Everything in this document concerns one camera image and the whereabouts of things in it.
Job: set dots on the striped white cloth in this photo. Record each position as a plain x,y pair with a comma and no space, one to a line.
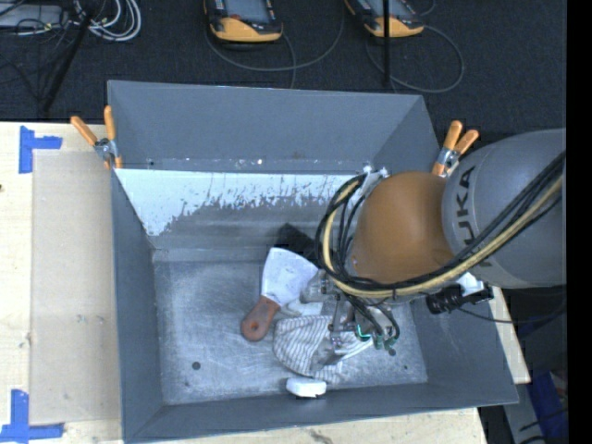
298,342

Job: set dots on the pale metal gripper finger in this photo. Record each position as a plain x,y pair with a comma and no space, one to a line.
329,346
340,355

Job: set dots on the grey metal bin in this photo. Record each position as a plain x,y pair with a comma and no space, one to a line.
217,303

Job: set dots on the pale cardboard board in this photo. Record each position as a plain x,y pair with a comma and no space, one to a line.
69,285

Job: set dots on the black object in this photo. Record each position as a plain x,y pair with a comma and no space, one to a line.
296,238

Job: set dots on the black cylinder on white bracket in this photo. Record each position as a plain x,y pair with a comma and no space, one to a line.
446,299

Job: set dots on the small white block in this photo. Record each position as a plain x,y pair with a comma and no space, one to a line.
305,387

